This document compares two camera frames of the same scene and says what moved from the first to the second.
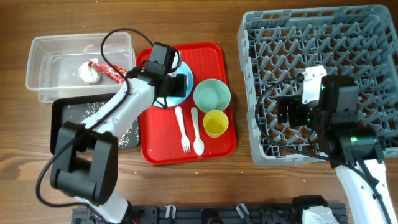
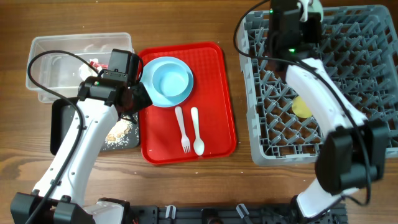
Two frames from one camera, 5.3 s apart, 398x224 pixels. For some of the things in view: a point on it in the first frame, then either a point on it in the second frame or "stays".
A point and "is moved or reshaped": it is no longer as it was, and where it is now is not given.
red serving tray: x=201 y=130 stays
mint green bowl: x=212 y=94 → x=315 y=7
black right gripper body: x=301 y=114 → x=311 y=30
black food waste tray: x=79 y=110 stays
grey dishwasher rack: x=277 y=46 stays
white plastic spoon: x=198 y=145 stays
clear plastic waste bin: x=71 y=65 stays
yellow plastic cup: x=215 y=123 is moved or reshaped
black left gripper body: x=176 y=84 → x=131 y=86
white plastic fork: x=185 y=141 stays
